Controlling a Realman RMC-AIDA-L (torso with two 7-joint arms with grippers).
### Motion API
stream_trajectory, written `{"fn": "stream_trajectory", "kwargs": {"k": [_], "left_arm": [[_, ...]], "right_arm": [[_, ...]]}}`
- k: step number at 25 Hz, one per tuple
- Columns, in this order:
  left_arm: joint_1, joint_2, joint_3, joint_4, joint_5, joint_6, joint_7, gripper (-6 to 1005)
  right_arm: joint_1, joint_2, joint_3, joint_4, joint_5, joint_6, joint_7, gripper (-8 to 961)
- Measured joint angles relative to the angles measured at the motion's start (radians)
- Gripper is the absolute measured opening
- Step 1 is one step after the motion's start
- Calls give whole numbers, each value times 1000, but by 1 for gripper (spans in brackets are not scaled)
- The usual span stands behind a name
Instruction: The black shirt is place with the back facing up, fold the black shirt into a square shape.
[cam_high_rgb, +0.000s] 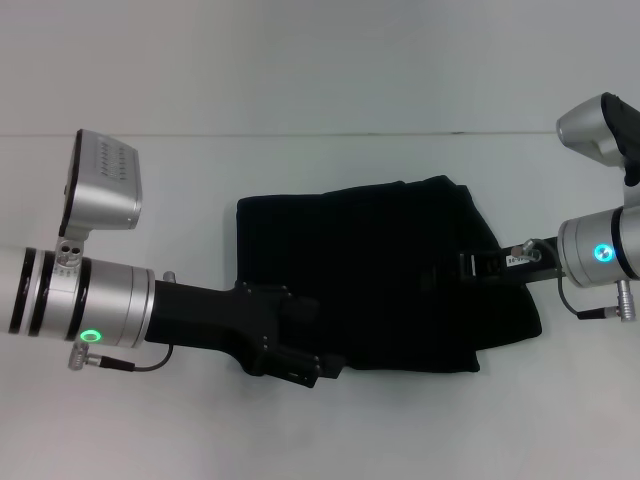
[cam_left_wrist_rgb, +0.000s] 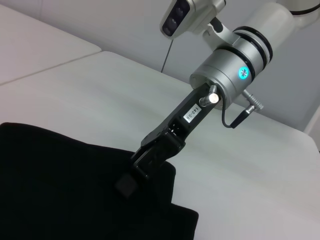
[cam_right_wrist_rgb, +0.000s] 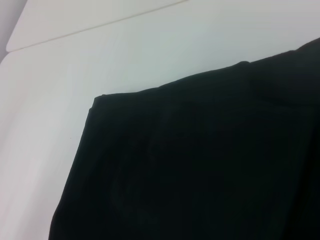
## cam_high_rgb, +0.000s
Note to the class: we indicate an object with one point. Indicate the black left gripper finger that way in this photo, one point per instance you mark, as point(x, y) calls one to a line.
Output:
point(305, 310)
point(330, 367)

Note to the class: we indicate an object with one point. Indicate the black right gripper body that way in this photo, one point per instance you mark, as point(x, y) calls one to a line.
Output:
point(535, 265)

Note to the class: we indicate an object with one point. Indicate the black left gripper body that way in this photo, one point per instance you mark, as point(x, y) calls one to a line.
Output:
point(215, 320)

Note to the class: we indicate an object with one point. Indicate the black shirt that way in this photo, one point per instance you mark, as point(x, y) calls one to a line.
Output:
point(375, 275)

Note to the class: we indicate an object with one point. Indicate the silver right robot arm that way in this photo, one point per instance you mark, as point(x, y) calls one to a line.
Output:
point(585, 245)

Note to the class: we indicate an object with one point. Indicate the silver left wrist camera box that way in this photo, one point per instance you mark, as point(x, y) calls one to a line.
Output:
point(105, 200)

